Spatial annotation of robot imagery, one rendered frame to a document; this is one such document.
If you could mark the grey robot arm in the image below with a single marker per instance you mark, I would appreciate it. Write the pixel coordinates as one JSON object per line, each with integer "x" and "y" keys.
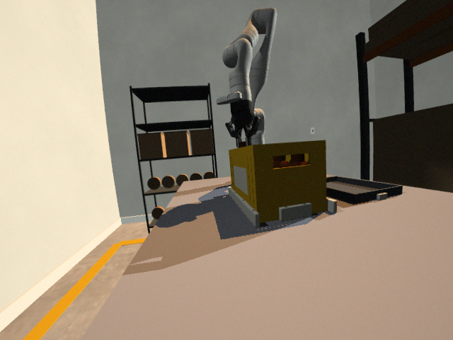
{"x": 249, "y": 77}

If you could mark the yellow crate with dividers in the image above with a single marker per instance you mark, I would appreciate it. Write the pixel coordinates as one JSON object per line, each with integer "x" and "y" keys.
{"x": 267, "y": 189}

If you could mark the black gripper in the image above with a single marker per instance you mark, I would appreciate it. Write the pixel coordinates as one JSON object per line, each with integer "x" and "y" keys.
{"x": 241, "y": 114}

